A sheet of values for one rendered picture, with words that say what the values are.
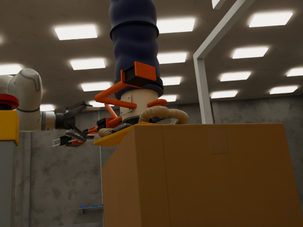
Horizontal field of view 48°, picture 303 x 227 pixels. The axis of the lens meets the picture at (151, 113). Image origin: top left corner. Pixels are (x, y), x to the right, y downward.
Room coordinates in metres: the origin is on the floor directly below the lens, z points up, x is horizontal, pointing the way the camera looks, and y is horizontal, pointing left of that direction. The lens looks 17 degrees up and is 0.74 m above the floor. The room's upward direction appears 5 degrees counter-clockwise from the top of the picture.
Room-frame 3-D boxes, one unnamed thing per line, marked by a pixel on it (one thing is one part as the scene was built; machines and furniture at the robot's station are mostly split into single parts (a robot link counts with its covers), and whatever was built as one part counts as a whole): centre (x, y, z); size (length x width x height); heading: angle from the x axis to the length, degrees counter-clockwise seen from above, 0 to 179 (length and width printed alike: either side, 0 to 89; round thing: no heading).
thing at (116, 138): (1.40, 0.12, 1.10); 0.34 x 0.10 x 0.05; 43
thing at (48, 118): (1.48, 0.47, 1.21); 0.09 x 0.06 x 0.09; 23
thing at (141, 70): (1.06, 0.03, 1.21); 0.09 x 0.08 x 0.05; 133
